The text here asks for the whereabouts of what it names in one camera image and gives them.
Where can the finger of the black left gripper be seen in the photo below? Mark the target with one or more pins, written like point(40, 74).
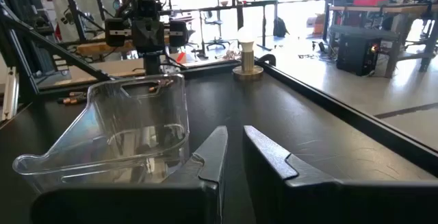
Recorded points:
point(178, 34)
point(114, 32)

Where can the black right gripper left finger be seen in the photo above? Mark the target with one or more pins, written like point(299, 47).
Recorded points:
point(137, 203)

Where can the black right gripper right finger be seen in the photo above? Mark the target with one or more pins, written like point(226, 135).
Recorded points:
point(342, 203)

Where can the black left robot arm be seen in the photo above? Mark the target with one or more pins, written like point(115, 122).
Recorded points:
point(152, 64)

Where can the wooden plank bench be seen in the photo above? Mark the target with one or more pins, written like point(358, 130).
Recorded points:
point(102, 48)

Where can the black office chair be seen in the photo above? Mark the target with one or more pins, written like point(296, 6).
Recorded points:
point(217, 40)

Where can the long black standing desk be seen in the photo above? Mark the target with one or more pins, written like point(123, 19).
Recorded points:
point(219, 7)

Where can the clear plastic bin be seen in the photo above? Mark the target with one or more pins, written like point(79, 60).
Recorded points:
point(102, 131)

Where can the black backpack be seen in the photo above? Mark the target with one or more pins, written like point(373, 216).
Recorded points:
point(280, 28)

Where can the silver aluminium extrusion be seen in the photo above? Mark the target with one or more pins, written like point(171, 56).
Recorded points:
point(10, 94)

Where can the cardboard box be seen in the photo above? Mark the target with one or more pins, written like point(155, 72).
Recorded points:
point(316, 25)

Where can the black computer case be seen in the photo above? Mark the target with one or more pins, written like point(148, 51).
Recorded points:
point(356, 56)

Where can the red tray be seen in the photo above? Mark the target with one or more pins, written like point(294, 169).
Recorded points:
point(369, 1)

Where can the wooden workbench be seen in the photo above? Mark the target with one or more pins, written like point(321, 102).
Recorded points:
point(393, 10)

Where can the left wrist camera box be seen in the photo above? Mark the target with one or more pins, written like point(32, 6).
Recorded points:
point(146, 6)

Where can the black aluminium frame strut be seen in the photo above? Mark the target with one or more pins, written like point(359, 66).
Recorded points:
point(51, 44)

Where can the black aluminium frame post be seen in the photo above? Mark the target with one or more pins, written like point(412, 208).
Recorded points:
point(20, 73)

